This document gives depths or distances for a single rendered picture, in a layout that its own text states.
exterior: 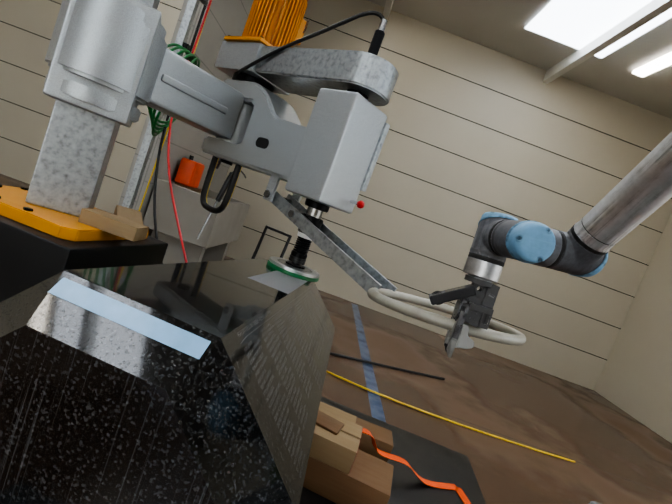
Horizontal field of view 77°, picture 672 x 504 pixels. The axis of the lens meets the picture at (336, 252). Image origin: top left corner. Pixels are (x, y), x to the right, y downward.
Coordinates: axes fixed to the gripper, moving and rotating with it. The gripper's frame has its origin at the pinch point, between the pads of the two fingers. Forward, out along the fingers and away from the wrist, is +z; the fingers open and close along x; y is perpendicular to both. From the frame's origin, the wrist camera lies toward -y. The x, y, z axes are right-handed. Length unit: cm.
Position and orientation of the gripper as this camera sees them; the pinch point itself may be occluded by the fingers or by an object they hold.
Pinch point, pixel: (446, 349)
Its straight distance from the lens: 116.7
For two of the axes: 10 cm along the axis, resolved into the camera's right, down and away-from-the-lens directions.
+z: -3.0, 9.5, 0.7
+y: 9.4, 3.1, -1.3
